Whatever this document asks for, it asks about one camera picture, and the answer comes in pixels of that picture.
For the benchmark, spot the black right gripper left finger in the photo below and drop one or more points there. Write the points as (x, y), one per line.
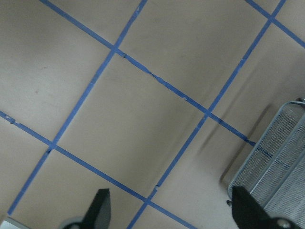
(98, 215)

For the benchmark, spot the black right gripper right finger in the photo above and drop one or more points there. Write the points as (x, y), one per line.
(246, 212)

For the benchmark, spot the wire mesh shelf rack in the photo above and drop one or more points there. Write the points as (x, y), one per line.
(274, 172)

